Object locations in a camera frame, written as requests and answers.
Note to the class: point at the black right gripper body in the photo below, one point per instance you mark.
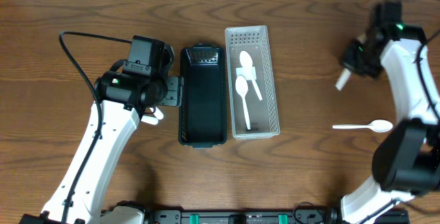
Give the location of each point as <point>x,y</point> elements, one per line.
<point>359,58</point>

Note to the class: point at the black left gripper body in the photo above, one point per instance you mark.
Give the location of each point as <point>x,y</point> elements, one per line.
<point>172,91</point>

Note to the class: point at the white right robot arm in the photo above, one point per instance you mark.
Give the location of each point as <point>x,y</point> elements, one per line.
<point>406,163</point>

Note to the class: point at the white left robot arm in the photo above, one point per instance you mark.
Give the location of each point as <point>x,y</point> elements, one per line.
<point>125,101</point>

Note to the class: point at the black perforated plastic basket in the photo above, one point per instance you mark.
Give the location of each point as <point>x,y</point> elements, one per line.
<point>202,114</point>

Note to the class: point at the clear perforated plastic basket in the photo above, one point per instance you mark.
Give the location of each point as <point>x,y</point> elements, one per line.
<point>264,120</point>

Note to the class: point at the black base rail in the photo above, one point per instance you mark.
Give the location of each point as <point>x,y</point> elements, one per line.
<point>307,213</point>

